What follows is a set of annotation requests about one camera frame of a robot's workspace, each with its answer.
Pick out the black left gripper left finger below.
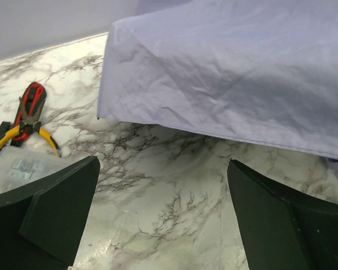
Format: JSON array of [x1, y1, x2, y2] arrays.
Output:
[[0, 156, 100, 270]]

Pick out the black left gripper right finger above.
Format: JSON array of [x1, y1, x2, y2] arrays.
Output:
[[227, 160, 338, 270]]

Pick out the clear plastic screw box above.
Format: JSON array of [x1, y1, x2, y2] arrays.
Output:
[[0, 146, 72, 194]]

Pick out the yellow black pliers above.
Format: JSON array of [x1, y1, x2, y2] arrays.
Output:
[[0, 97, 61, 157]]

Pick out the red black pliers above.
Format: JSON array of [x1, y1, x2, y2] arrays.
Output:
[[10, 82, 47, 147]]

